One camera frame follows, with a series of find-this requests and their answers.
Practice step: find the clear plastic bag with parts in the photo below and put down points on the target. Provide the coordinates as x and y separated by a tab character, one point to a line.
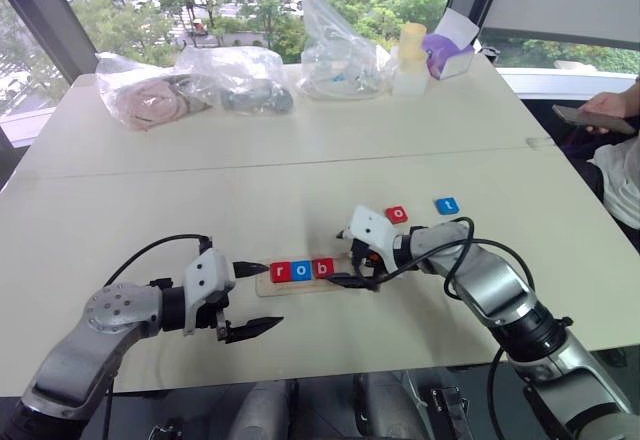
335	60

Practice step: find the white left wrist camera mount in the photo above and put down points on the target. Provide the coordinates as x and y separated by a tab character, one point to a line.
207	272

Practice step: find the plastic bag with pink cloth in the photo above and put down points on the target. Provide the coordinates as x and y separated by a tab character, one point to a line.
145	97

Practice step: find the blue letter block o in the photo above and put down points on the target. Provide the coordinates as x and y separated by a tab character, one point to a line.
302	270

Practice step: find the purple and white box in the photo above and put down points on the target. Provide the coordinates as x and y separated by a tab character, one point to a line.
447	55

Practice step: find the red letter block b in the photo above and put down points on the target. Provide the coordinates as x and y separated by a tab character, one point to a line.
323	268

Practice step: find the black boxy device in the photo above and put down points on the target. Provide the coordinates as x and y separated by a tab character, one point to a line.
450	412

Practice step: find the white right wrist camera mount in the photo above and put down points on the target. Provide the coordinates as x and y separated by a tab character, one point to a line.
372	230

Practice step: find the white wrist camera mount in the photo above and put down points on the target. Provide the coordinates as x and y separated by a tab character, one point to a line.
372	230
207	272

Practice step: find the wooden letter tray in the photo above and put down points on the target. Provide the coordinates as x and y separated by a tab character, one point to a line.
300	287

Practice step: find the red letter block o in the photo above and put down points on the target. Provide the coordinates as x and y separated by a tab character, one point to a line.
397	215

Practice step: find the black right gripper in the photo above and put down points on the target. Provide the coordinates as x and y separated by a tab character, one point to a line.
367	260

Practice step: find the dark smartphone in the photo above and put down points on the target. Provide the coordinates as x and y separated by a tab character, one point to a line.
592	120

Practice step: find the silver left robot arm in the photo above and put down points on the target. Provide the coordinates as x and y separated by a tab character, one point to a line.
105	325

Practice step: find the small black clamp part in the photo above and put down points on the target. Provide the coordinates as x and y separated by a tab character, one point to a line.
167	431

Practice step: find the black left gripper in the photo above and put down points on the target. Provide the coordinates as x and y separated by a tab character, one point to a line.
217	310

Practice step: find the person's bare hand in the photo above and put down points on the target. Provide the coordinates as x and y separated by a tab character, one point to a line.
612	105

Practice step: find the blue letter block t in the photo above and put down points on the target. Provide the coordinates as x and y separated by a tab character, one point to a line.
446	205

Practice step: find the pale yellow stacked cups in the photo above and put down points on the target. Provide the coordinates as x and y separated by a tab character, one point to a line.
412	45

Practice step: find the plastic bag with dark items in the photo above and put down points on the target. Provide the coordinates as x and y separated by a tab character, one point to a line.
250	95

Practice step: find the dark rounded grey shape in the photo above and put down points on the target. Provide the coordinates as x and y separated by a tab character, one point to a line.
387	407
262	412

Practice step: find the person's white clothed body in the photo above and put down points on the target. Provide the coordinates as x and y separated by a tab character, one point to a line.
622	180

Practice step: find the red letter block r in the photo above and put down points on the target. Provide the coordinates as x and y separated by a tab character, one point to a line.
280	271

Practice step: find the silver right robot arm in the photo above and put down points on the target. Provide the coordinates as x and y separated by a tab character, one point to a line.
500	285

